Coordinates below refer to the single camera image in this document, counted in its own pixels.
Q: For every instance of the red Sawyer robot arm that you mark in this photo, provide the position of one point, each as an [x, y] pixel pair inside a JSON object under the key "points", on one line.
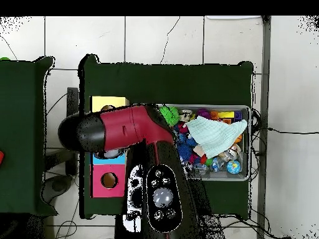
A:
{"points": [[124, 127]]}

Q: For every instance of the wooden box with three holes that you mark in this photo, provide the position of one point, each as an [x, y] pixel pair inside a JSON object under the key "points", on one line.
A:
{"points": [[109, 181]]}

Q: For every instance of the clear mesh bin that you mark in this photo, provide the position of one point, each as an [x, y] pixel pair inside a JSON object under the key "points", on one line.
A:
{"points": [[229, 177]]}

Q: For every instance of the green spiky rubber ball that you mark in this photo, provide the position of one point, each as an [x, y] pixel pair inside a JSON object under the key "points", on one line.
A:
{"points": [[170, 115]]}

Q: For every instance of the blue spiky rubber ball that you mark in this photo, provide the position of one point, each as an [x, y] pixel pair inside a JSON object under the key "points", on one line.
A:
{"points": [[185, 148]]}

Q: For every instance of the dark green table cloth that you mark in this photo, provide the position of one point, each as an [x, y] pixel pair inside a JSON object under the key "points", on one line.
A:
{"points": [[162, 84]]}

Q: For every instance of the purple spiky toy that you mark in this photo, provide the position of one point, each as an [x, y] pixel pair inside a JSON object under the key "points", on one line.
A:
{"points": [[203, 113]]}

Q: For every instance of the mint knitted cloth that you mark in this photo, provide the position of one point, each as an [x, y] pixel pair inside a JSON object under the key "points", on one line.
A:
{"points": [[215, 135]]}

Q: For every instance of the yellow plastic block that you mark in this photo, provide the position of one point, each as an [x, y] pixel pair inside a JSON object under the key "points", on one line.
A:
{"points": [[225, 114]]}

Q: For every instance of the blue globe ball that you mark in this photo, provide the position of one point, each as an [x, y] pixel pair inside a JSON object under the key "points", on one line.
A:
{"points": [[233, 166]]}

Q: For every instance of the black stand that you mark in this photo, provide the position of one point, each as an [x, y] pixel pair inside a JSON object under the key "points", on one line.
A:
{"points": [[72, 99]]}

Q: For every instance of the green covered side table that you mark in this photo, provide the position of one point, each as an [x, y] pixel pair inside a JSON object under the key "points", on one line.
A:
{"points": [[20, 112]]}

